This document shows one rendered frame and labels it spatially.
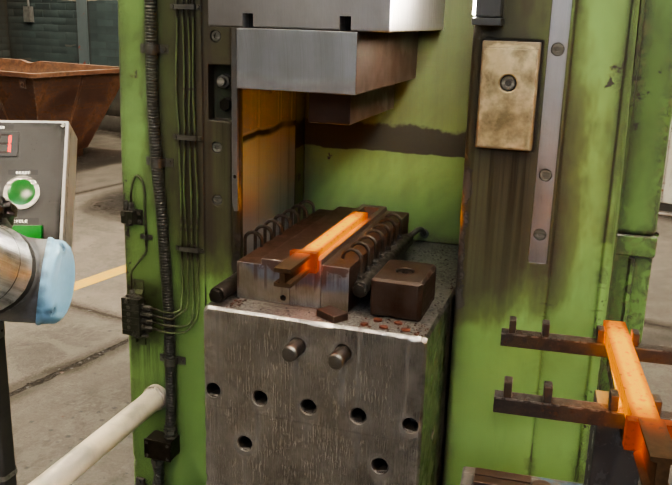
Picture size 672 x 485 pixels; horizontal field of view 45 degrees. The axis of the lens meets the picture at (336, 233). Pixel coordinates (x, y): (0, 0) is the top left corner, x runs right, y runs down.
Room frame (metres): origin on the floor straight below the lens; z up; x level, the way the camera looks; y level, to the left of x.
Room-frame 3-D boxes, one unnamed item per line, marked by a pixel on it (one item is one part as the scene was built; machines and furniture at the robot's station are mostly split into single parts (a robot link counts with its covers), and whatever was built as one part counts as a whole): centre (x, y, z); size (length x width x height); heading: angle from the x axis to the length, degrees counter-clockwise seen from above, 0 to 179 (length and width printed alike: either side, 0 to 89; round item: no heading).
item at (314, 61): (1.49, 0.01, 1.32); 0.42 x 0.20 x 0.10; 162
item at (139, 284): (1.52, 0.39, 0.80); 0.06 x 0.03 x 0.14; 72
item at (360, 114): (1.52, -0.03, 1.24); 0.30 x 0.07 x 0.06; 162
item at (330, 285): (1.49, 0.01, 0.96); 0.42 x 0.20 x 0.09; 162
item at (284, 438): (1.48, -0.05, 0.69); 0.56 x 0.38 x 0.45; 162
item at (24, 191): (1.31, 0.52, 1.09); 0.05 x 0.03 x 0.04; 72
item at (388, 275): (1.29, -0.12, 0.95); 0.12 x 0.08 x 0.06; 162
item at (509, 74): (1.32, -0.27, 1.27); 0.09 x 0.02 x 0.17; 72
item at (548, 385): (0.99, -0.26, 0.97); 0.23 x 0.06 x 0.02; 167
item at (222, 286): (1.46, 0.14, 0.93); 0.40 x 0.03 x 0.03; 162
